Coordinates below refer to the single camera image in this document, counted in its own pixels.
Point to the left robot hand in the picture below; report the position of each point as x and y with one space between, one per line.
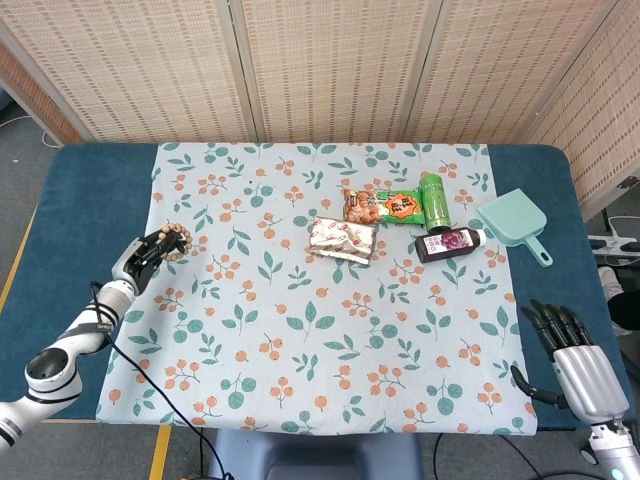
145 255

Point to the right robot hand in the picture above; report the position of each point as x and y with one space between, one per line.
582 372

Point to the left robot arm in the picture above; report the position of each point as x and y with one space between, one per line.
65 360

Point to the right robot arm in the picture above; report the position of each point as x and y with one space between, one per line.
615 452

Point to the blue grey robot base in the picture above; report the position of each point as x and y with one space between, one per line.
315 457

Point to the mint green plastic scoop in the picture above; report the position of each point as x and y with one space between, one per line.
515 220

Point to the floral patterned tablecloth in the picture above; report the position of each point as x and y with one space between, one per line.
320 295

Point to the dark purple juice bottle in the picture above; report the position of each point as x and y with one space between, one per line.
449 243

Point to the silver red snack packet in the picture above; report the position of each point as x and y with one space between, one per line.
342 240

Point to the green patterned can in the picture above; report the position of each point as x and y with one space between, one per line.
433 201

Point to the green peanut snack packet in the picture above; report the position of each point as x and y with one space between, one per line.
384 206

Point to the woven folding screen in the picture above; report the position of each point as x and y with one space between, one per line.
320 70

